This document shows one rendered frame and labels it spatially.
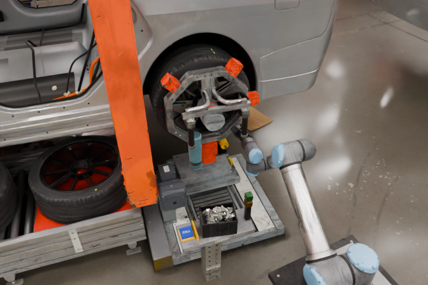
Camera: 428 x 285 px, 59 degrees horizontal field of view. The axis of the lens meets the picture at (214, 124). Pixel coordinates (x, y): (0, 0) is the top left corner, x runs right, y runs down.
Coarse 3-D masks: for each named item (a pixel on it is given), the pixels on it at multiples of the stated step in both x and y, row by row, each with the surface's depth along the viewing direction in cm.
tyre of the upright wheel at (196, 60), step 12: (180, 48) 242; (192, 48) 239; (204, 48) 239; (216, 48) 244; (168, 60) 238; (180, 60) 231; (192, 60) 228; (204, 60) 229; (216, 60) 232; (228, 60) 236; (156, 72) 243; (168, 72) 231; (180, 72) 228; (240, 72) 242; (156, 84) 237; (156, 96) 235; (156, 108) 238; (168, 132) 252
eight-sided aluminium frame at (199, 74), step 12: (192, 72) 225; (204, 72) 226; (216, 72) 227; (228, 72) 229; (180, 84) 225; (240, 84) 237; (168, 96) 230; (240, 96) 248; (168, 108) 232; (168, 120) 236; (240, 120) 255; (180, 132) 245; (216, 132) 260; (228, 132) 258
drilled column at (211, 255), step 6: (204, 246) 215; (210, 246) 217; (216, 246) 218; (204, 252) 219; (210, 252) 220; (216, 252) 222; (204, 258) 223; (210, 258) 224; (216, 258) 225; (204, 264) 228; (210, 264) 227; (216, 264) 230; (204, 270) 233; (210, 270) 231; (216, 270) 233; (204, 276) 238; (210, 276) 235; (216, 276) 237
